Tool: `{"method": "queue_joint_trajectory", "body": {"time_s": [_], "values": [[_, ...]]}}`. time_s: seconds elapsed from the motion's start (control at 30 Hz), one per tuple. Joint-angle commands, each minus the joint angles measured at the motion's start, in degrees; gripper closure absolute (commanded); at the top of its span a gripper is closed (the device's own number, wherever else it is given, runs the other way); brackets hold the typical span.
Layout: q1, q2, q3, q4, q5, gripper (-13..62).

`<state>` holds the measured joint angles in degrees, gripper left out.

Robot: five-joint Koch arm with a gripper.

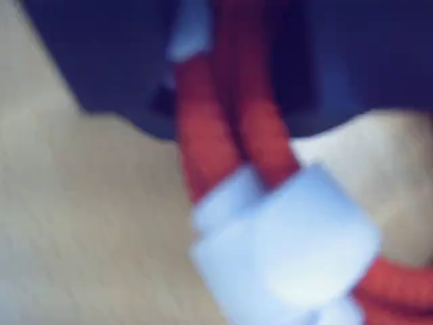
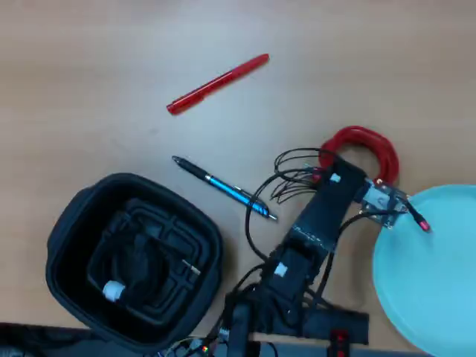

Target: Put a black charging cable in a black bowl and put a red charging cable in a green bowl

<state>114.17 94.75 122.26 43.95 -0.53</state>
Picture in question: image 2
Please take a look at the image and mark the black plastic bowl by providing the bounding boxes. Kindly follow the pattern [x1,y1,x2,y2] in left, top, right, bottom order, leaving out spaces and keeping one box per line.
[45,172,224,354]

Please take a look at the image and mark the thick black camera cable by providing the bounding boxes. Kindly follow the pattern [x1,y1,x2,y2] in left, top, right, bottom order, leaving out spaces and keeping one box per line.
[308,210,390,302]

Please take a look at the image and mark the red pen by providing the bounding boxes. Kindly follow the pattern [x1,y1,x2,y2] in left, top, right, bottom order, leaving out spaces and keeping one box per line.
[166,53,269,116]

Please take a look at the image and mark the black box red display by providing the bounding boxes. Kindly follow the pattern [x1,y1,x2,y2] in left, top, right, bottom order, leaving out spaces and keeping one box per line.
[327,327,351,357]

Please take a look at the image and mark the black braided charging cable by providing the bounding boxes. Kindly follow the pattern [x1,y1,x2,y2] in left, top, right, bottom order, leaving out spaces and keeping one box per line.
[102,211,202,304]

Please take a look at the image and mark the bare wrist camera board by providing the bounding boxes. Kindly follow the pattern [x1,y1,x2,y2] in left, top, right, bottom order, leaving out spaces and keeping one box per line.
[358,178,412,230]

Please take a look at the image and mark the red braided charging cable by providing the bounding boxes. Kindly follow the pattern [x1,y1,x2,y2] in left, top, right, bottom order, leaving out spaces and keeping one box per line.
[309,125,433,234]

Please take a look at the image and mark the dark black bag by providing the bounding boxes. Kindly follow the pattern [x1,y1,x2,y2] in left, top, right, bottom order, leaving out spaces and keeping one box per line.
[0,322,164,357]

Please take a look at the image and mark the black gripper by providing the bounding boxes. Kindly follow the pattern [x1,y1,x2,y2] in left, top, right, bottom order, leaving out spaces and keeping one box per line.
[344,163,368,204]

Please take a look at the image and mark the light blue plate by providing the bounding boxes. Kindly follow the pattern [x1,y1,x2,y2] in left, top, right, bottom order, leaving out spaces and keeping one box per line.
[373,184,476,357]

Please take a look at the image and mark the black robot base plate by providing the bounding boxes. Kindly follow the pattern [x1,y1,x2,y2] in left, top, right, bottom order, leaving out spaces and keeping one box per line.
[222,292,370,347]

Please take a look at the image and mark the blue and black pen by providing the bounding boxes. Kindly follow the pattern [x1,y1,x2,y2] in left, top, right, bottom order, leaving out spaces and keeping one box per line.
[171,155,279,223]

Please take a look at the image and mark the thin black servo wires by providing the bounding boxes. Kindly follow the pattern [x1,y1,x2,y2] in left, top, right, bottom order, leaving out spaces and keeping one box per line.
[243,147,334,263]

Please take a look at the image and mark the controller board with LEDs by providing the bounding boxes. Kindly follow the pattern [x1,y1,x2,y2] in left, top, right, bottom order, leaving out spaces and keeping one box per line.
[163,334,224,357]

